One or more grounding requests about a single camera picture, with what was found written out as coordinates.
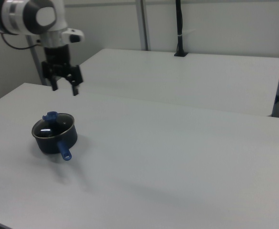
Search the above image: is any dark saucepan with blue handle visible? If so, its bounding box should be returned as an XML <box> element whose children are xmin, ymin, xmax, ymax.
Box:
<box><xmin>31</xmin><ymin>112</ymin><xmax>78</xmax><ymax>162</ymax></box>

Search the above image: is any black camera stand pole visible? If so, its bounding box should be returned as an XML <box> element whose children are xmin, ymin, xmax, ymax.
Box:
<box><xmin>174</xmin><ymin>0</ymin><xmax>188</xmax><ymax>57</ymax></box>

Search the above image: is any glass lid with blue knob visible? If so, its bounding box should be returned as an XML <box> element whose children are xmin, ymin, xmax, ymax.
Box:
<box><xmin>31</xmin><ymin>111</ymin><xmax>75</xmax><ymax>139</ymax></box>

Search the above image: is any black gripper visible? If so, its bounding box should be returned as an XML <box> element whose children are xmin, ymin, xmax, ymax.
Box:
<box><xmin>41</xmin><ymin>44</ymin><xmax>84</xmax><ymax>97</ymax></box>

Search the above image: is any thin black cable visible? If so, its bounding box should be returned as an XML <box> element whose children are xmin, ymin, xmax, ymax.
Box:
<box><xmin>0</xmin><ymin>32</ymin><xmax>40</xmax><ymax>50</ymax></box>

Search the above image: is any white folding table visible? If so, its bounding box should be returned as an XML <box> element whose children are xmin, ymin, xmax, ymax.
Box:
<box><xmin>78</xmin><ymin>48</ymin><xmax>279</xmax><ymax>117</ymax></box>

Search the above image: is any grey metal wall post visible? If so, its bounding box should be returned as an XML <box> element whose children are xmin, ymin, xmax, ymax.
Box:
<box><xmin>25</xmin><ymin>35</ymin><xmax>47</xmax><ymax>86</ymax></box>
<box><xmin>135</xmin><ymin>0</ymin><xmax>152</xmax><ymax>52</ymax></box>

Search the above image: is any white zip tie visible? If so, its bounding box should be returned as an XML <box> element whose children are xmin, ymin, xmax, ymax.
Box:
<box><xmin>177</xmin><ymin>28</ymin><xmax>197</xmax><ymax>38</ymax></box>

